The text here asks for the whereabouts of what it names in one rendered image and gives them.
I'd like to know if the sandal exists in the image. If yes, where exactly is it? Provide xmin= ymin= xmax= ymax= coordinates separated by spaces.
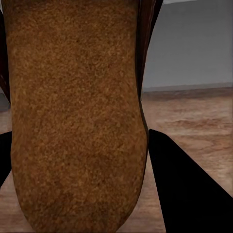
xmin=0 ymin=0 xmax=163 ymax=233

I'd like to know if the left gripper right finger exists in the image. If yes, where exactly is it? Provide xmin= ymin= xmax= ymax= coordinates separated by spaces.
xmin=148 ymin=129 xmax=233 ymax=233

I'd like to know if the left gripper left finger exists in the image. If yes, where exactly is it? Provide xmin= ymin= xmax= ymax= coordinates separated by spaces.
xmin=0 ymin=132 xmax=12 ymax=187

